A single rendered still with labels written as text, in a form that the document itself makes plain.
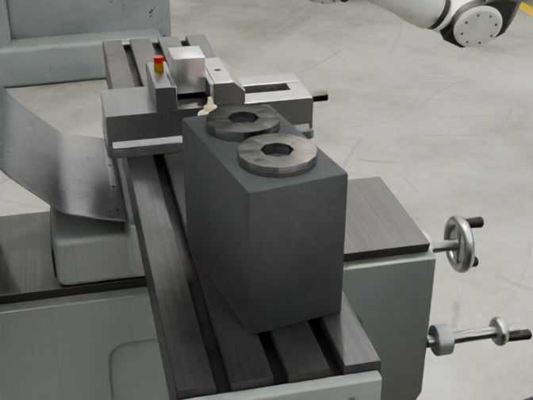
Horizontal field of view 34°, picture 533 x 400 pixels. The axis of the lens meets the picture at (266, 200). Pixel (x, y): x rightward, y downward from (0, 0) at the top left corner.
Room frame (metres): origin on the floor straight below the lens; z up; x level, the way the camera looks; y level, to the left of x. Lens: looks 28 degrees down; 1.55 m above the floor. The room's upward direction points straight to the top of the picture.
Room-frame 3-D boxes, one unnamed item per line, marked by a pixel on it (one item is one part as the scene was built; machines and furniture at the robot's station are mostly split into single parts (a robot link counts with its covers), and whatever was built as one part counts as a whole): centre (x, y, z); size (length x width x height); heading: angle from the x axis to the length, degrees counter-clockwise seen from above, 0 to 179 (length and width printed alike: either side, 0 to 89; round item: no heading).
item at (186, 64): (1.39, 0.13, 1.05); 0.06 x 0.05 x 0.06; 14
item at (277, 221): (0.94, 0.01, 1.03); 0.22 x 0.12 x 0.20; 24
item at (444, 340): (1.38, -0.41, 0.51); 0.22 x 0.06 x 0.06; 103
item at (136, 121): (1.40, 0.10, 0.99); 0.35 x 0.15 x 0.11; 104
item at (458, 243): (1.51, -0.35, 0.63); 0.16 x 0.12 x 0.12; 103
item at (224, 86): (1.40, 0.08, 1.02); 0.12 x 0.06 x 0.04; 14
